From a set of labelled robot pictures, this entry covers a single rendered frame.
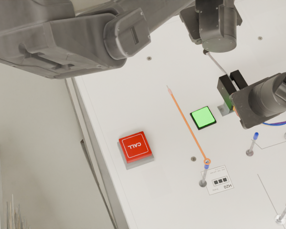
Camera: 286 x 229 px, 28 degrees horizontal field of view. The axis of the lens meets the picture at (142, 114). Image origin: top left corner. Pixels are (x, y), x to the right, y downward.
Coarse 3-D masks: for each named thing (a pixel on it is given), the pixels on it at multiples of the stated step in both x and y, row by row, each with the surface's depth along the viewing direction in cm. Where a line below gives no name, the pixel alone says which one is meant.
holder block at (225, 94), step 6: (234, 72) 107; (222, 78) 107; (228, 78) 107; (234, 78) 107; (240, 78) 107; (222, 84) 106; (228, 84) 106; (240, 84) 106; (246, 84) 106; (222, 90) 108; (228, 90) 106; (234, 90) 106; (222, 96) 109; (228, 96) 106; (228, 102) 107
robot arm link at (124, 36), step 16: (112, 0) 67; (128, 0) 65; (144, 0) 68; (160, 0) 72; (176, 0) 76; (192, 0) 81; (80, 16) 63; (128, 16) 58; (144, 16) 61; (160, 16) 71; (112, 32) 56; (128, 32) 58; (144, 32) 61; (112, 48) 56; (128, 48) 57
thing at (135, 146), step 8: (128, 136) 108; (136, 136) 108; (144, 136) 108; (120, 144) 107; (128, 144) 107; (136, 144) 107; (144, 144) 107; (128, 152) 106; (136, 152) 106; (144, 152) 106; (128, 160) 105
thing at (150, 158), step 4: (120, 148) 108; (120, 152) 108; (124, 156) 108; (148, 156) 108; (152, 156) 108; (124, 160) 107; (136, 160) 107; (140, 160) 107; (144, 160) 107; (148, 160) 108; (152, 160) 108; (128, 164) 107; (132, 164) 107; (136, 164) 107; (140, 164) 108; (128, 168) 107
